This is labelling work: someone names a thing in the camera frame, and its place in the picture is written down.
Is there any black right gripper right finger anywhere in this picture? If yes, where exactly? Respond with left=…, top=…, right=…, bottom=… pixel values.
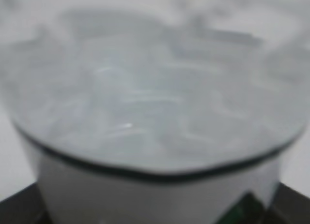
left=263, top=184, right=310, bottom=224

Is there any clear Nongfu Spring water bottle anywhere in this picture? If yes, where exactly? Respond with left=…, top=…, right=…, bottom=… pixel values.
left=0, top=0, right=310, bottom=224

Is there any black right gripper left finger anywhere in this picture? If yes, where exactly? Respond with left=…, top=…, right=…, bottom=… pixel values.
left=0, top=183, right=52, bottom=224

